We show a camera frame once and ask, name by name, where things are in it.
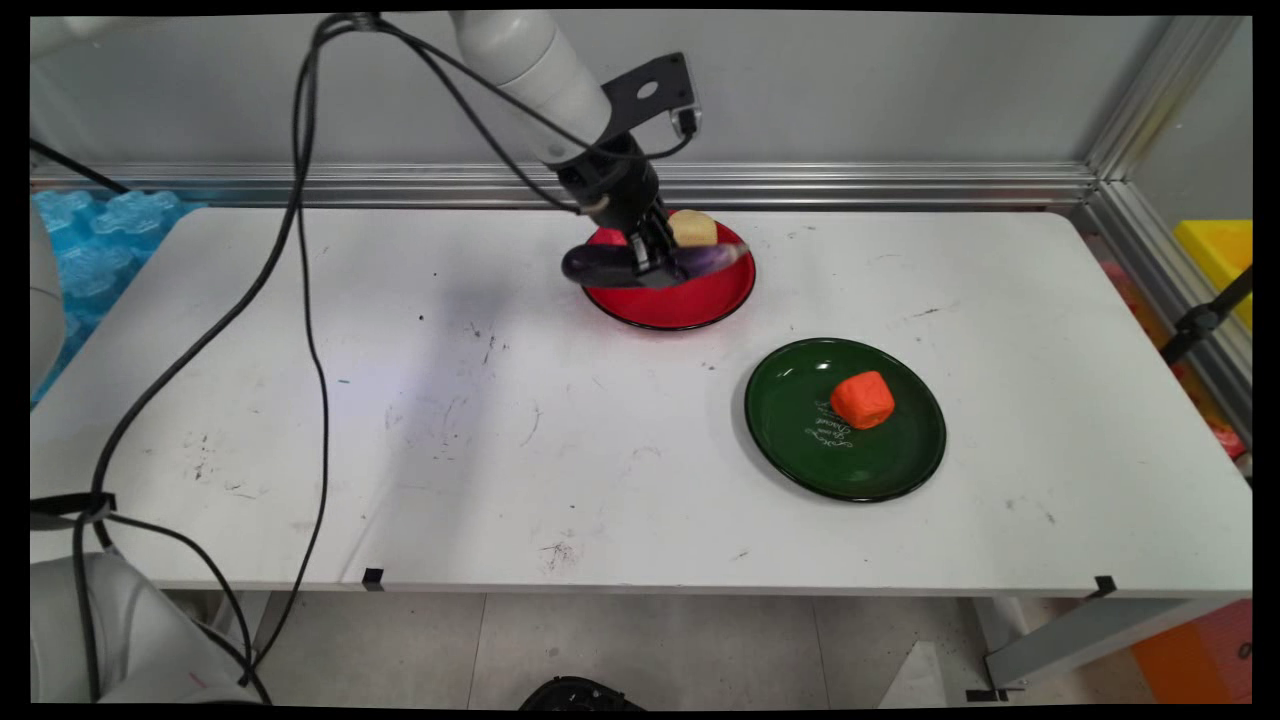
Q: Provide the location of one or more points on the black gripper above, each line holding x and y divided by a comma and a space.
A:
612, 185

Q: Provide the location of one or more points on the purple toy eggplant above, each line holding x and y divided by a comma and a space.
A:
600, 263

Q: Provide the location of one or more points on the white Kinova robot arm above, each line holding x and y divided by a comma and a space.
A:
530, 70

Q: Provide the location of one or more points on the red plate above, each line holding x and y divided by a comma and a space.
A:
690, 300

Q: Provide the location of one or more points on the yellow toy potato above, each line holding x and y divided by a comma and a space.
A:
697, 230

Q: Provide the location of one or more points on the dark green plate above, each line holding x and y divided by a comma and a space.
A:
800, 440

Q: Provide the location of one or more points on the orange toy fruit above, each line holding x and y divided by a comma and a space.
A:
863, 400

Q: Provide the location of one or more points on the black tape marker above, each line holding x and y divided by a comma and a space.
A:
1105, 586
373, 578

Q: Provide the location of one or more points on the black round floor object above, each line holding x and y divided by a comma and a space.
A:
580, 695

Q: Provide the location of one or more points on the white table leg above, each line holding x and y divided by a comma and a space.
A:
262, 620

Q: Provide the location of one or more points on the black stand clamp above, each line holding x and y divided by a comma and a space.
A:
1200, 322

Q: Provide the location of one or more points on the yellow plastic box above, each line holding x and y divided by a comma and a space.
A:
1220, 255

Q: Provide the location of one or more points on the grey table leg bar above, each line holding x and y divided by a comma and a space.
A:
1090, 635

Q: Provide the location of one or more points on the small red object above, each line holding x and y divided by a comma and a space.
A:
1225, 440

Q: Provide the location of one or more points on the orange box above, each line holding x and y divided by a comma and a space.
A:
1200, 655

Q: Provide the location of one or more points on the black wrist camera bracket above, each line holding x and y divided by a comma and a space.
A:
650, 95

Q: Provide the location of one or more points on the horizontal aluminium frame rail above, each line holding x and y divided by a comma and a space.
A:
850, 185

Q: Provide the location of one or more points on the side aluminium frame rail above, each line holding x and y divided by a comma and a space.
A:
1170, 290

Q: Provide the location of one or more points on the upright aluminium frame post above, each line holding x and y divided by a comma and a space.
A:
1160, 95

